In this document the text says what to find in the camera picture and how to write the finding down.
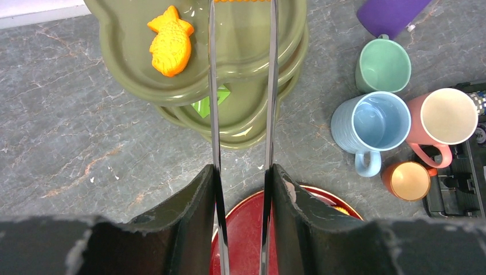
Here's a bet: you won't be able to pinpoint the black poker chip case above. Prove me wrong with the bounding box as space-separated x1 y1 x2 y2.
422 80 485 218

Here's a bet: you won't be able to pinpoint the light blue mug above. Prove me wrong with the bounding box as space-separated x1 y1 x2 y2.
331 91 411 177

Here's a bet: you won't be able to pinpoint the green three-tier stand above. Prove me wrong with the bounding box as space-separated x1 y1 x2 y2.
86 1 309 148

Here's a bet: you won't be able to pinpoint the round orange cookie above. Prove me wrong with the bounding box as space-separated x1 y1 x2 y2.
333 206 350 215

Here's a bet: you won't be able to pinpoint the green cake slice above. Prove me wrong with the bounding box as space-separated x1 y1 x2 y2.
191 84 232 119

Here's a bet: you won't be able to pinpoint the metal tongs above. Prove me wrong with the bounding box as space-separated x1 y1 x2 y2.
207 0 280 275

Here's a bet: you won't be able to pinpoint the round red tray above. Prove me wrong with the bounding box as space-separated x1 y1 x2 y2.
209 185 363 274

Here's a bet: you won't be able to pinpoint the mint green cup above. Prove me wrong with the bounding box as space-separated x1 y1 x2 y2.
355 34 411 93

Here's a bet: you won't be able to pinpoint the orange fish-shaped cookie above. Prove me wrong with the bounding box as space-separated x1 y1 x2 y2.
147 5 194 77

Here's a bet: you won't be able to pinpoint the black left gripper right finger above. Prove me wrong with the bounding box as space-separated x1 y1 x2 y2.
272 164 485 274

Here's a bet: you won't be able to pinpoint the purple cone-shaped container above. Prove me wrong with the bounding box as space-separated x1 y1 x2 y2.
356 0 430 40

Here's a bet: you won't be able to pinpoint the small orange cup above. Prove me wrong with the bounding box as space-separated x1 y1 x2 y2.
381 161 438 202

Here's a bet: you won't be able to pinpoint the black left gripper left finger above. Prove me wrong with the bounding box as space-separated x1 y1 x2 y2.
1 164 215 274

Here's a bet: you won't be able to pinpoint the pink mug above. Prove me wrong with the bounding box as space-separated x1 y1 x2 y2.
406 88 479 168

